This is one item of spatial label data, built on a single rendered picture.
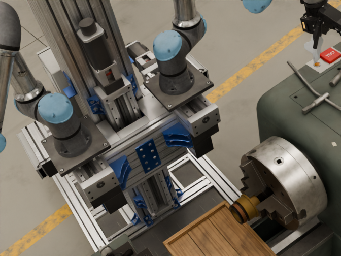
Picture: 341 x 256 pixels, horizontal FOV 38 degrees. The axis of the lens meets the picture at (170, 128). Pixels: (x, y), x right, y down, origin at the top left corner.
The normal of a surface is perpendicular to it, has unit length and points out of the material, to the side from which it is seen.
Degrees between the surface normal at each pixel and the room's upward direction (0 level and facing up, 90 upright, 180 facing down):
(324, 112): 0
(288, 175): 26
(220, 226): 0
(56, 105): 7
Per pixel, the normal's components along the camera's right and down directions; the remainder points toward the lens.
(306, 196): 0.33, 0.12
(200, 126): 0.51, 0.56
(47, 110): -0.10, -0.61
